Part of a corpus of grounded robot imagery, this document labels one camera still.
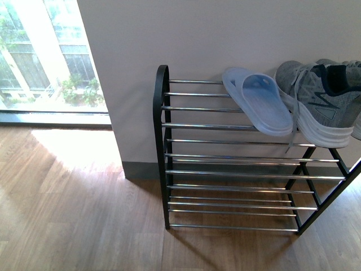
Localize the grey knit sneaker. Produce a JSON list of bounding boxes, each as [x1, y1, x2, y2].
[[316, 59, 360, 141], [275, 60, 360, 148]]

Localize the black metal shoe rack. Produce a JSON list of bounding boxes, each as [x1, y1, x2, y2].
[[153, 65, 360, 235]]

